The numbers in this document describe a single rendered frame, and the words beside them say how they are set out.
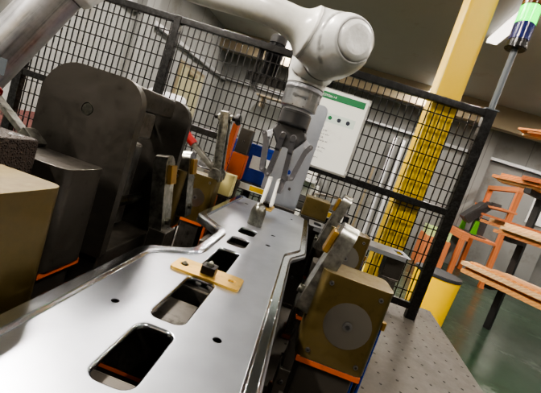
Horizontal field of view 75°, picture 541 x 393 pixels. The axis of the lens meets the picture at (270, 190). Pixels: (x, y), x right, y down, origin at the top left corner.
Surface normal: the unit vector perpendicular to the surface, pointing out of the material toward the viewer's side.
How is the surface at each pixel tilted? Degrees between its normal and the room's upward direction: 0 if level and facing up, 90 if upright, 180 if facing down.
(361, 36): 91
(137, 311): 0
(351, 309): 90
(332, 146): 90
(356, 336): 90
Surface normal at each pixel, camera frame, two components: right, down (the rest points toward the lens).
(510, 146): -0.18, 0.06
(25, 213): 0.94, 0.32
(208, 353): 0.31, -0.94
